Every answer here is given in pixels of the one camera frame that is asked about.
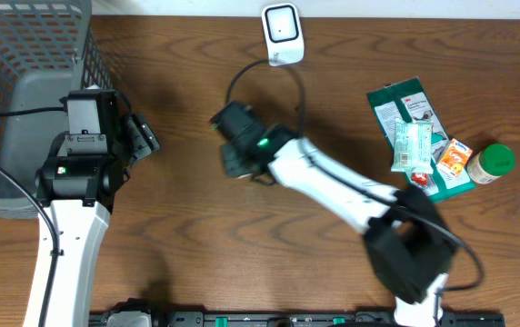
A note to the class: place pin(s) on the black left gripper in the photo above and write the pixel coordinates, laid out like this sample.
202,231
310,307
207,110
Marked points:
141,135

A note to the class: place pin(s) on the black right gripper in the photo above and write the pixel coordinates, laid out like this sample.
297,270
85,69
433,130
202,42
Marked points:
235,163

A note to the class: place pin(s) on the mint green wipes packet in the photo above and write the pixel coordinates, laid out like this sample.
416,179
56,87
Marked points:
412,147

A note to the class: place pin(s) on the green 3M package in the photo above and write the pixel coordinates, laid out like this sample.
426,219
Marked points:
407,100

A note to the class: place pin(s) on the red stick packet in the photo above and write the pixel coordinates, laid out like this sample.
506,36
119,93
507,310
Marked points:
420,179

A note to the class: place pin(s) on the green lid white jar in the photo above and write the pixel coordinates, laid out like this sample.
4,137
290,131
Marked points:
495,161

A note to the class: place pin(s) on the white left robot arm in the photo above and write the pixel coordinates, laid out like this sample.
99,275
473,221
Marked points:
77,192

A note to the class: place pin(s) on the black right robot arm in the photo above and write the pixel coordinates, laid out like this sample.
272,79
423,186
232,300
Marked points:
407,243

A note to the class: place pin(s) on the white barcode scanner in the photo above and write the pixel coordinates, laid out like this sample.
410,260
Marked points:
283,34

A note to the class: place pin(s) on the grey plastic mesh basket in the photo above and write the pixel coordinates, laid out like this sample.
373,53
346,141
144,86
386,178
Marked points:
47,51

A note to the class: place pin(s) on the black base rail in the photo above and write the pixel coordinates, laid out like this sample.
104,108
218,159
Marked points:
200,319

